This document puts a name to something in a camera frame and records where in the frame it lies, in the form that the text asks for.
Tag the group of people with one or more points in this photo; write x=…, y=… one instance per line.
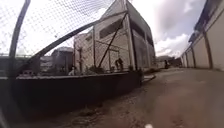
x=119, y=63

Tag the grey concrete building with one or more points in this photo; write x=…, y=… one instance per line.
x=133, y=40

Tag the low grey building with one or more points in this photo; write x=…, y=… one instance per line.
x=61, y=58

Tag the person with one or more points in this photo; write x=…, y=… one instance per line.
x=166, y=64

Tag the robot's own part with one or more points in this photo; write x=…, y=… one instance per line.
x=148, y=126

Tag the long pale wall building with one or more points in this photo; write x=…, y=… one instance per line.
x=210, y=43

